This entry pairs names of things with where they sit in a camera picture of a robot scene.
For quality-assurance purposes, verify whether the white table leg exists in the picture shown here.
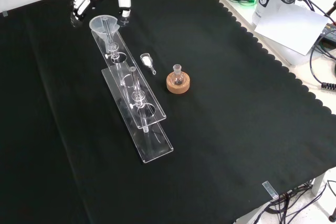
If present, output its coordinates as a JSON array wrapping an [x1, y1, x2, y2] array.
[[311, 170, 328, 197]]

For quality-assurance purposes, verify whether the white paper sheet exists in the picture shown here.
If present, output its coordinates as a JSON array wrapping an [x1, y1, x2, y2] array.
[[254, 3, 330, 57]]

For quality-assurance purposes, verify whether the small glass round-bottom flask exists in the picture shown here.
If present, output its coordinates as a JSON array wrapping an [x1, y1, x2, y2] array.
[[169, 63, 186, 87]]

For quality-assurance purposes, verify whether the glass weighing funnel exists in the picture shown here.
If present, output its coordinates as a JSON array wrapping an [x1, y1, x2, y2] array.
[[140, 53, 158, 76]]

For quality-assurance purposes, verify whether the clear plastic funnel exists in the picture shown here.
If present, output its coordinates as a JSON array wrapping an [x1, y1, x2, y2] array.
[[89, 15, 120, 53]]

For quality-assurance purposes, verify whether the clear acrylic funnel stand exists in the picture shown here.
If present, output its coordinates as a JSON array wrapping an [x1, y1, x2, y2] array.
[[90, 16, 175, 164]]

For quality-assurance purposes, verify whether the cork ring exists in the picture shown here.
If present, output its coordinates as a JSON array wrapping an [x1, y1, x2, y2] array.
[[166, 71, 191, 95]]

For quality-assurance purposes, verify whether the black power adapter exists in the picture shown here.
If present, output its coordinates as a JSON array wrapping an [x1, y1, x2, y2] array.
[[318, 23, 336, 43]]

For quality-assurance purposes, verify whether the black cloth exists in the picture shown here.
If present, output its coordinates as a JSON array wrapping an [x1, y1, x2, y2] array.
[[0, 0, 336, 224]]

